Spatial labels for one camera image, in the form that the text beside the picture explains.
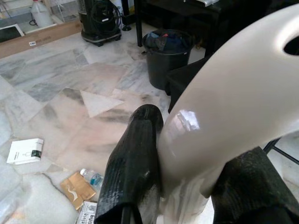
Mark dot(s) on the black metal frame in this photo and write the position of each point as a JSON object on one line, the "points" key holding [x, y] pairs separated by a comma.
{"points": [[287, 156]]}

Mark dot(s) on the black plastic bin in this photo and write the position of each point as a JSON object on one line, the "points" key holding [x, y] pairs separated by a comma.
{"points": [[163, 67]]}

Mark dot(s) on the clear plastic bottle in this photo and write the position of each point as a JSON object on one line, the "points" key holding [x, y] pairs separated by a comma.
{"points": [[93, 178]]}

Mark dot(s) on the black table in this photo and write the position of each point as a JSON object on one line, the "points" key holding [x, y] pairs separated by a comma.
{"points": [[139, 23]]}

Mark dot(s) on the white printed booklet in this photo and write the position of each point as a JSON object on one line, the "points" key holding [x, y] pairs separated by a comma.
{"points": [[21, 151]]}

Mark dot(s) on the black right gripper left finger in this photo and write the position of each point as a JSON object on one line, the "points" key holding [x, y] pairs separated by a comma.
{"points": [[133, 163]]}

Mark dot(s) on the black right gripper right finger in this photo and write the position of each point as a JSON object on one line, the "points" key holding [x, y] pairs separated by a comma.
{"points": [[252, 191]]}

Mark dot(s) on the white framed dark panel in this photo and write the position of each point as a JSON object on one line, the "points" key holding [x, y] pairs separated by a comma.
{"points": [[9, 33]]}

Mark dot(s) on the white plastic jug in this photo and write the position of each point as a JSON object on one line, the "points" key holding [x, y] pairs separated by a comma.
{"points": [[42, 16]]}

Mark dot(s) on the black canister vacuum cleaner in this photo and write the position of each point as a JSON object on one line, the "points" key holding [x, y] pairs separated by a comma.
{"points": [[100, 23]]}

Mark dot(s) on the gold foil packet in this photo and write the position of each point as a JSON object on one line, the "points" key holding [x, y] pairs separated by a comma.
{"points": [[77, 189]]}

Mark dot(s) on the black plastic stool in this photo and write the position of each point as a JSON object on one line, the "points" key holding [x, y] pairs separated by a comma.
{"points": [[180, 81]]}

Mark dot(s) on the long brown cardboard box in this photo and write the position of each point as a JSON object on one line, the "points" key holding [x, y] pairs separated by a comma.
{"points": [[46, 37]]}

